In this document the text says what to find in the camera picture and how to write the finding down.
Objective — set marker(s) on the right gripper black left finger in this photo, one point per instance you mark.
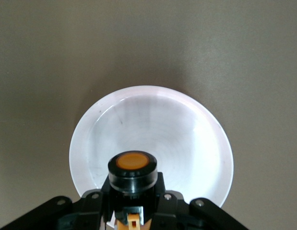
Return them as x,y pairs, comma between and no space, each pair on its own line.
66,213

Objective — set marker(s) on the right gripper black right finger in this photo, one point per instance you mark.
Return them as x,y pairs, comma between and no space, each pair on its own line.
186,215

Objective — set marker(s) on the orange push button switch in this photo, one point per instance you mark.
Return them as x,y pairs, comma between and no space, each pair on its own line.
132,167

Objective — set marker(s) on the pink round plate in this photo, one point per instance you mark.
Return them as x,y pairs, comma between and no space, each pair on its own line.
150,119

